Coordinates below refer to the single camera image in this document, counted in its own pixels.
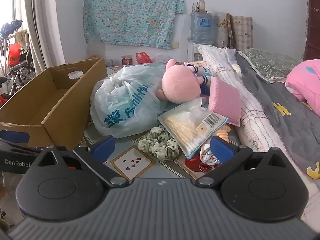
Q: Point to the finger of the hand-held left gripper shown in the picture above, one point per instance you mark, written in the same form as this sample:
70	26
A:
15	136

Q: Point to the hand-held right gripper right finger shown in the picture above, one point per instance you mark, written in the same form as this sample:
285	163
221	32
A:
221	146

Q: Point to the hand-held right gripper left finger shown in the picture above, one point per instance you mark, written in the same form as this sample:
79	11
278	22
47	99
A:
102	146

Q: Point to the clear zip bag cotton swabs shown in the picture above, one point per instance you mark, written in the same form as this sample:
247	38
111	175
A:
185	127

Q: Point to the pink ribbed pad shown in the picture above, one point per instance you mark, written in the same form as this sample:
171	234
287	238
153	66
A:
225	100

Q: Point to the brown cardboard box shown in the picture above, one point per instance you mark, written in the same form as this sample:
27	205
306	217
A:
62	110

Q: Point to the pink plush doll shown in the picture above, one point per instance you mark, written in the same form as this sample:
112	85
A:
177	82

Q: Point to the orange striped sock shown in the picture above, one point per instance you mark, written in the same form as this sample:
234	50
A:
207	153

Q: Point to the white striped quilt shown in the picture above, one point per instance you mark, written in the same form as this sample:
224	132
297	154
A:
250	115

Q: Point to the white plastic bag blue print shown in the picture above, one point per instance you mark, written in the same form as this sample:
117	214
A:
125	105

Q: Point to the green floral scrunchies bundle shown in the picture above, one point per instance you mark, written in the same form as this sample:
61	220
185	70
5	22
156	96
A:
157	145

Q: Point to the metal drying rack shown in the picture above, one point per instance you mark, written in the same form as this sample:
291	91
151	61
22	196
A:
15	77

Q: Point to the grey bed blanket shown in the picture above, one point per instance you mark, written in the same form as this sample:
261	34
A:
287	130

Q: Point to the red bag on rack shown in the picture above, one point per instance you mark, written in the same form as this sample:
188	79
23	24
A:
13	55

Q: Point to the small red packet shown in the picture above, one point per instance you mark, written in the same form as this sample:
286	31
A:
126	60

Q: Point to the green floral pillow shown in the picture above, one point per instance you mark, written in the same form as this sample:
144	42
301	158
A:
272	63

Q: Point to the red plastic bag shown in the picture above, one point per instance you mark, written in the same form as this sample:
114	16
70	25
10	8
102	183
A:
143	57

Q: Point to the white water dispenser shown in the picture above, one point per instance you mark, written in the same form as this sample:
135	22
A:
193	52

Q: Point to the pink quilt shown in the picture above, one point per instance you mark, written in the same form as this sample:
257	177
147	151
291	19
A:
305	82

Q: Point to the plaid rolled mat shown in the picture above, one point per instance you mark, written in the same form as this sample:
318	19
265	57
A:
242	33

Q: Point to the white curtain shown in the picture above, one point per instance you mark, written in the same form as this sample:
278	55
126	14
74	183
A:
45	25

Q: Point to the floral rolled mat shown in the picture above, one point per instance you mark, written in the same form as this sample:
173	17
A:
221	30

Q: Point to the wooden stick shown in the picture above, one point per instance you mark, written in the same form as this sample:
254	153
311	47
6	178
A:
230	30

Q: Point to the blue water jug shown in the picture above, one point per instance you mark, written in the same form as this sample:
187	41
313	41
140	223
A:
201	27

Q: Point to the beige bottle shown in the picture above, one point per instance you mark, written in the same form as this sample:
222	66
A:
201	6

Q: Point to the brown wooden door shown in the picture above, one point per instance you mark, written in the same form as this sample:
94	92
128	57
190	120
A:
313	20

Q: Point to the wall socket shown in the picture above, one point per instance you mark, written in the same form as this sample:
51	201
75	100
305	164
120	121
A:
175	45

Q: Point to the teal floral wall cloth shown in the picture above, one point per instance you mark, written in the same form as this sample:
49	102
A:
132	10

